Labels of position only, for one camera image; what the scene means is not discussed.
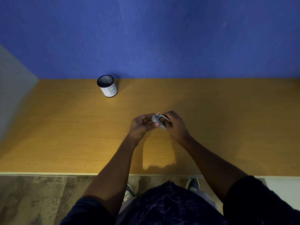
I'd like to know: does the person's right hand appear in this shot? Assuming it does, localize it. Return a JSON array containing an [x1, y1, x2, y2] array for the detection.
[[159, 110, 192, 145]]

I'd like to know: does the person's left hand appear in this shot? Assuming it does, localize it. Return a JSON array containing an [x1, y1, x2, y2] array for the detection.
[[127, 113, 160, 147]]

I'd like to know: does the grey plug adapter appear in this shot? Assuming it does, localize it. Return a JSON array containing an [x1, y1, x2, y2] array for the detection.
[[151, 112, 173, 130]]

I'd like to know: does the person's right forearm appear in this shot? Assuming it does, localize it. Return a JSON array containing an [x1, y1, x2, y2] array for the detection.
[[179, 136, 249, 203]]

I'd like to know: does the person's left forearm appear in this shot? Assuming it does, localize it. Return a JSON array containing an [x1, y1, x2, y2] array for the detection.
[[81, 136, 141, 219]]

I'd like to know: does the grey left shoe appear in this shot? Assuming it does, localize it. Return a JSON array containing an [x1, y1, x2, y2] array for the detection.
[[122, 183, 135, 204]]

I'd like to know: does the grey shoe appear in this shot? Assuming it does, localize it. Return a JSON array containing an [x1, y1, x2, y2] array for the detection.
[[186, 178, 200, 192], [122, 183, 135, 204]]

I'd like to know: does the grey right shoe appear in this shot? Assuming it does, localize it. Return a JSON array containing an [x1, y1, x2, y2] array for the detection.
[[186, 178, 200, 192]]

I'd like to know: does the dark navy patterned shirt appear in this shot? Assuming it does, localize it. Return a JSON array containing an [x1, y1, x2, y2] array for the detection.
[[59, 175, 300, 225]]

